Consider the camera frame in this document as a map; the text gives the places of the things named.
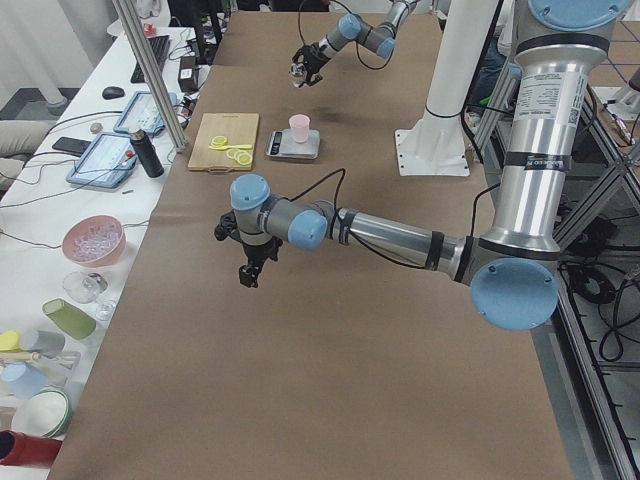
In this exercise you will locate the green cup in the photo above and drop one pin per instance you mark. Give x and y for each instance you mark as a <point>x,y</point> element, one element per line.
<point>69,318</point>

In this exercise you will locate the yellow plastic knife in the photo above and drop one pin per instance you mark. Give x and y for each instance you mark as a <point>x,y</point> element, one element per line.
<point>237,146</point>

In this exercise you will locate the teach pendant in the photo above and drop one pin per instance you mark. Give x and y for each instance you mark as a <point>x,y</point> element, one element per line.
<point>142,111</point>
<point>106,163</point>

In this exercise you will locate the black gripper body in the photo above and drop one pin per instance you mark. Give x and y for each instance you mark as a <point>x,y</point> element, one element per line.
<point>256,251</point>
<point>314,54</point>

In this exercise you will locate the grey cup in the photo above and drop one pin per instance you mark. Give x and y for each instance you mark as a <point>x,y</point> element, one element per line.
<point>48,343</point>

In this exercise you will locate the lower teach pendant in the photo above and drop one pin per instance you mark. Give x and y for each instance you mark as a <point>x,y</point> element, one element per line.
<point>106,163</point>

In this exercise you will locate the wine glass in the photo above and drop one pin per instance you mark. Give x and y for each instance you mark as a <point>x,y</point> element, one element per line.
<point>88,288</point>

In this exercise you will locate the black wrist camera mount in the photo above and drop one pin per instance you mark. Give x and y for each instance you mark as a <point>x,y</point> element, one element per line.
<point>227,228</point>

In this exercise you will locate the blue cup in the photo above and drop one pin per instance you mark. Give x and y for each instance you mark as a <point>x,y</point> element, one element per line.
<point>23,380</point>

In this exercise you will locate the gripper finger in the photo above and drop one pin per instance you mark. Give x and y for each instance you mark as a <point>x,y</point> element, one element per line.
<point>312,77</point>
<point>302,57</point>
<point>251,275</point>
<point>243,275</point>

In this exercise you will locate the black water bottle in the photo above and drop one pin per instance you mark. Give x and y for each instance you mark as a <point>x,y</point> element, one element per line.
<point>144,149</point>

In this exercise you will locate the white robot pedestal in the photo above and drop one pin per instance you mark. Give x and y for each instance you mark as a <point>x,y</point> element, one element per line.
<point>435,145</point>

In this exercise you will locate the aluminium frame post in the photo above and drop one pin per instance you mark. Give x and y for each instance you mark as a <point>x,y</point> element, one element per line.
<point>144,56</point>

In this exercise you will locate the wooden cutting board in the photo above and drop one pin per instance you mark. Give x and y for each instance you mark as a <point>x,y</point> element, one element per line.
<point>239,128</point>

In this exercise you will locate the silver kitchen scale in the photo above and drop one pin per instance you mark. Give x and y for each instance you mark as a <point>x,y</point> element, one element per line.
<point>281,145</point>

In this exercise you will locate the lemon slice near knife tip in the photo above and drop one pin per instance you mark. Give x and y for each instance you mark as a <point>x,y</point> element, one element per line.
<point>218,142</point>

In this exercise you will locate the white green-rimmed bowl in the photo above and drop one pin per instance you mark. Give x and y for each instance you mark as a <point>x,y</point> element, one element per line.
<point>47,414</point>

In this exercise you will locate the yellow cup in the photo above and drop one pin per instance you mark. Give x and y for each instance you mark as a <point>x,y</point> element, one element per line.
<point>10,341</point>

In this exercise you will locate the pink plastic cup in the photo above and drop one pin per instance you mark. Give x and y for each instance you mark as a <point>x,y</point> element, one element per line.
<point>299,125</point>

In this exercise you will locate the black smartphone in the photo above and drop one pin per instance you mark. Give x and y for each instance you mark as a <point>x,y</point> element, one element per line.
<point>71,145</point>

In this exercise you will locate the upper teach pendant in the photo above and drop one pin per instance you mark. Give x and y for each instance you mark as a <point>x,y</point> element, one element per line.
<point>142,111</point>

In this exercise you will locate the black computer mouse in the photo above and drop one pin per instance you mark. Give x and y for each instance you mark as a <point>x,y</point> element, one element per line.
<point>113,92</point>

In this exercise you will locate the pink bowl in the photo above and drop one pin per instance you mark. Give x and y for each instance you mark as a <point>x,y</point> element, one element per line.
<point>96,241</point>

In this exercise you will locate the glass sauce bottle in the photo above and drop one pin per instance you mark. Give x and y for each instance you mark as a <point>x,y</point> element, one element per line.
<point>298,74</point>

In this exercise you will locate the red cylinder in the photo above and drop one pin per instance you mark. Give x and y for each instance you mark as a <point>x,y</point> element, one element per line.
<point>19,449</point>

